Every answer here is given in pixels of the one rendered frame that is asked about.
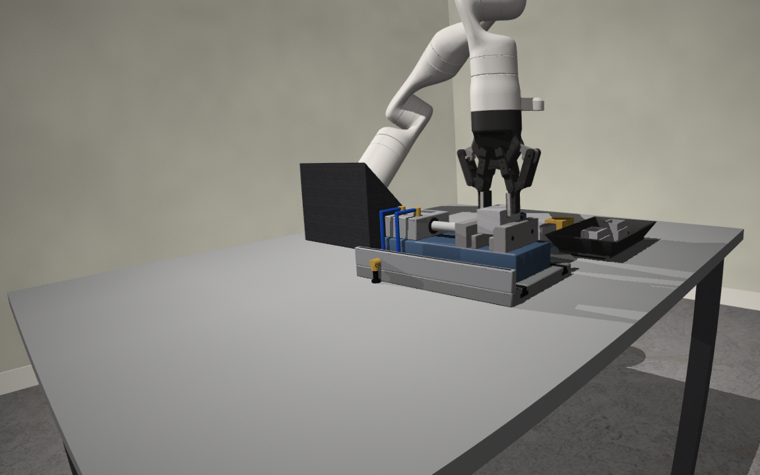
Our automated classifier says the yellow rectangular block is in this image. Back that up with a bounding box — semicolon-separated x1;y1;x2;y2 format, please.
545;216;574;230

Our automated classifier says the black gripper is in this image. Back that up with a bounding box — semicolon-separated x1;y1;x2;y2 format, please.
457;110;541;218

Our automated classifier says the white rectangular part with pocket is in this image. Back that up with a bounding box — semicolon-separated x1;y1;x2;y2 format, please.
581;226;610;241

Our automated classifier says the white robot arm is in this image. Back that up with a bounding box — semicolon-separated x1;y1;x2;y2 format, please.
359;0;544;187

